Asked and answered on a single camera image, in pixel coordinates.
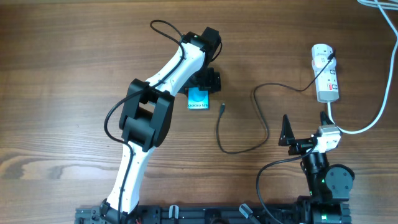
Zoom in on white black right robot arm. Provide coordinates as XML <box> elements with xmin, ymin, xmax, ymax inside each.
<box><xmin>279</xmin><ymin>112</ymin><xmax>355</xmax><ymax>224</ymax></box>

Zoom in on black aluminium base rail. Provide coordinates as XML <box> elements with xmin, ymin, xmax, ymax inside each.
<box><xmin>74</xmin><ymin>203</ymin><xmax>352</xmax><ymax>224</ymax></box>

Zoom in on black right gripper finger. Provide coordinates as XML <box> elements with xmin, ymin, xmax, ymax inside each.
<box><xmin>278</xmin><ymin>114</ymin><xmax>295</xmax><ymax>146</ymax></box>
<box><xmin>320</xmin><ymin>111</ymin><xmax>333</xmax><ymax>126</ymax></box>

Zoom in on white power strip cord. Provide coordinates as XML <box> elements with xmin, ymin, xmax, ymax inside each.
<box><xmin>326</xmin><ymin>0</ymin><xmax>398</xmax><ymax>135</ymax></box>

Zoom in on white charger plug adapter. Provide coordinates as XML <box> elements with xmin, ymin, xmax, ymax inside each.
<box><xmin>312</xmin><ymin>54</ymin><xmax>336</xmax><ymax>71</ymax></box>

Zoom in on black usb charger cable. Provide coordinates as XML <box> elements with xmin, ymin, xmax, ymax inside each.
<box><xmin>215</xmin><ymin>49</ymin><xmax>336</xmax><ymax>155</ymax></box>

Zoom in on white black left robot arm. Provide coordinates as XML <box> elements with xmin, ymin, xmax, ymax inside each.
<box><xmin>100</xmin><ymin>27</ymin><xmax>221</xmax><ymax>223</ymax></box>

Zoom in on white cables top corner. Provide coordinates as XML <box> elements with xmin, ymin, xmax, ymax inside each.
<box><xmin>356</xmin><ymin>0</ymin><xmax>398</xmax><ymax>11</ymax></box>

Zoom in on blue screen smartphone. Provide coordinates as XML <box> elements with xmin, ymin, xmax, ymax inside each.
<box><xmin>187</xmin><ymin>87</ymin><xmax>209</xmax><ymax>110</ymax></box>

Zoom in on white power strip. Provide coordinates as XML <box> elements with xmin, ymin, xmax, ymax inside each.
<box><xmin>312</xmin><ymin>44</ymin><xmax>340</xmax><ymax>103</ymax></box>

